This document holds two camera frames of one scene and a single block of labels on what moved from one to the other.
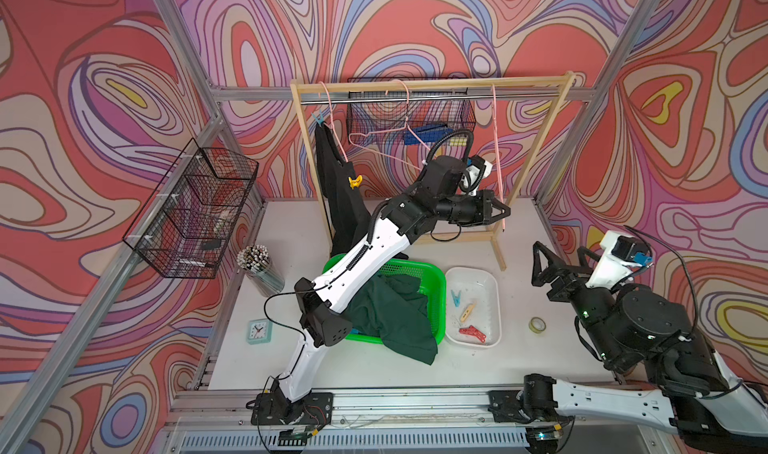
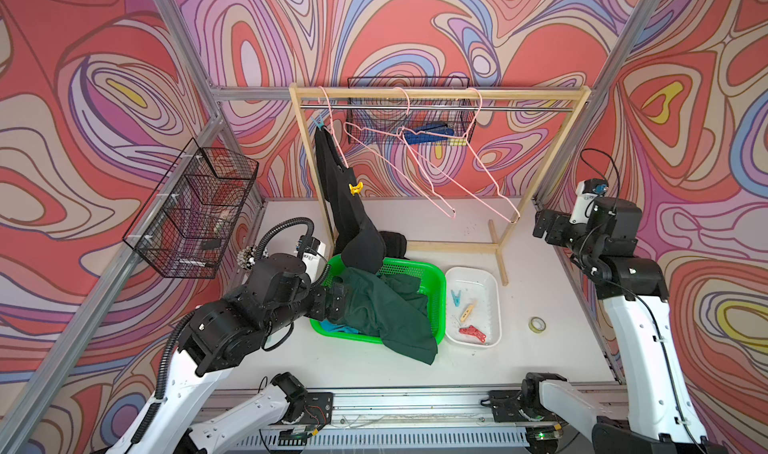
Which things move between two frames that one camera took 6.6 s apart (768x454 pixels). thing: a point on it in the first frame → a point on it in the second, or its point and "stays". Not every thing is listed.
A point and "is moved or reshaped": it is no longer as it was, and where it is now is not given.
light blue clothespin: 456,298 stays
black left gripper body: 467,210 → 319,307
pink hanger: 362,137 is moved or reshaped
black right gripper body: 572,284 → 560,233
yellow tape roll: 537,324 stays
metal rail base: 416,422 stays
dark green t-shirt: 393,308 stays
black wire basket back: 384,123 stays
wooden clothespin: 469,309 stays
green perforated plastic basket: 434,281 stays
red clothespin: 477,333 stays
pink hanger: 498,159 → 469,141
